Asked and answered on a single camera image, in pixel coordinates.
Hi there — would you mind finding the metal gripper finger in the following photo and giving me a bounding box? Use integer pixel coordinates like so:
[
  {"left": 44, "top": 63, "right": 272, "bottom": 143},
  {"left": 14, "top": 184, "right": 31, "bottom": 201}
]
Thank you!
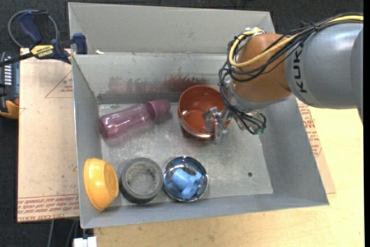
[
  {"left": 214, "top": 119, "right": 230, "bottom": 146},
  {"left": 202, "top": 106, "right": 219, "bottom": 132}
]

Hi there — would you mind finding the orange bowl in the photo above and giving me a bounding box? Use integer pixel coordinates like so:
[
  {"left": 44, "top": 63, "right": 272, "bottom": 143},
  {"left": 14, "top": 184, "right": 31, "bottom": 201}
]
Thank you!
[{"left": 177, "top": 84, "right": 232, "bottom": 141}]

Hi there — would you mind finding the grey metal bin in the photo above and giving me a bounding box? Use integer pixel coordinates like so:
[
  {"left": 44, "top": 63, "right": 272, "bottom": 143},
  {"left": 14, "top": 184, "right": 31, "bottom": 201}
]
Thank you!
[{"left": 68, "top": 2, "right": 330, "bottom": 229}]

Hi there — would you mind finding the shiny metal bowl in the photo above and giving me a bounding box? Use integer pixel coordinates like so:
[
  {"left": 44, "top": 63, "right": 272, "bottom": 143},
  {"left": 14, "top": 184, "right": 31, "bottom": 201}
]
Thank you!
[{"left": 163, "top": 156, "right": 209, "bottom": 202}]

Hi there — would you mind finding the light blue plastic piece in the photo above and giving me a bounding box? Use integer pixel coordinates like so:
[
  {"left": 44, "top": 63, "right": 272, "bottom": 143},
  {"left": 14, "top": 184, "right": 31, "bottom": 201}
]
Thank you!
[{"left": 168, "top": 168, "right": 203, "bottom": 200}]

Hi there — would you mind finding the pink clear plastic bottle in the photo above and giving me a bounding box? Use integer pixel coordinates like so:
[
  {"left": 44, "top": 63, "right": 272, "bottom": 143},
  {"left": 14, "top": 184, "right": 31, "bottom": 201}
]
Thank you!
[{"left": 97, "top": 98, "right": 172, "bottom": 139}]

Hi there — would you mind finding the grey tape roll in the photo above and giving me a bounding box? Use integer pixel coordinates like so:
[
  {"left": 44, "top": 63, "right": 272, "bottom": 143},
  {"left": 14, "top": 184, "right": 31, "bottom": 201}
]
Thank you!
[{"left": 119, "top": 157, "right": 164, "bottom": 205}]

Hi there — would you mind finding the yellow bowl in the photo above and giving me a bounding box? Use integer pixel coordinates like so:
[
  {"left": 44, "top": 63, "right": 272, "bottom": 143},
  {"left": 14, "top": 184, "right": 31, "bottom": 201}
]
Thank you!
[{"left": 83, "top": 157, "right": 120, "bottom": 211}]

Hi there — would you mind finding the brown cardboard board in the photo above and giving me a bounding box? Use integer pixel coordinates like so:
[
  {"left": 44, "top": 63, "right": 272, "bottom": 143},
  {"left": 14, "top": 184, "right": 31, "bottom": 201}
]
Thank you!
[{"left": 17, "top": 47, "right": 338, "bottom": 223}]

